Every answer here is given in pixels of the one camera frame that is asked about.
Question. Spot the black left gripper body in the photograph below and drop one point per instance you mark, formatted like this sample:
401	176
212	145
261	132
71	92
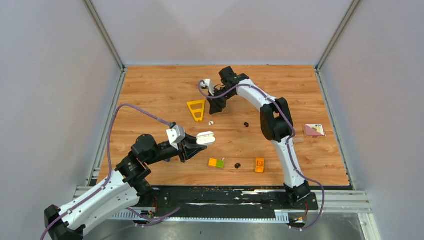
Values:
184	141

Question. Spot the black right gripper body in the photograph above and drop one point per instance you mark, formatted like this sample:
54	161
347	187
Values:
226	96

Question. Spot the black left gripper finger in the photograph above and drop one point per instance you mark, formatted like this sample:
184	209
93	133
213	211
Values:
190	140
189	153

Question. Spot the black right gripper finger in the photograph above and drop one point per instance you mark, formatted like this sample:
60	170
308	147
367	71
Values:
214	109
222	104

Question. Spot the white earbud charging case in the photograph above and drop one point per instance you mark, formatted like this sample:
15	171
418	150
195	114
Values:
205	138

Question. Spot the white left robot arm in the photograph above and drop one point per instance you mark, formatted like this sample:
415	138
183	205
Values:
123	187

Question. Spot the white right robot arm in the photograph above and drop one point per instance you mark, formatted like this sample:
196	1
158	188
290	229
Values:
276	125

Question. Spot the yellow triangular toy block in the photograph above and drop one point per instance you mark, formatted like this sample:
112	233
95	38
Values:
197	109

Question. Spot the orange green toy brick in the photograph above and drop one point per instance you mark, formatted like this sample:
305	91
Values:
216	163

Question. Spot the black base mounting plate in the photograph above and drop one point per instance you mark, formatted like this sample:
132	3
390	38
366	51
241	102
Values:
221	202

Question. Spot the orange arch toy block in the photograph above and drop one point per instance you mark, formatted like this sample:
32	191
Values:
259	165

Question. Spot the small wooden block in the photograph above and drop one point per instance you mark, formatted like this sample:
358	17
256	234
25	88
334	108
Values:
298	140

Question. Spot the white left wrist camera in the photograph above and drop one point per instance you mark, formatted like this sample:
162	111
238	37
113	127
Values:
176	135

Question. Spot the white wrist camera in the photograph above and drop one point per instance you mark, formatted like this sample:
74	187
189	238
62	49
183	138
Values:
176	135
206	84

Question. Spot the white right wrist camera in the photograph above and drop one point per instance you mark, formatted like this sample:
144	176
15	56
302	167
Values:
206	84

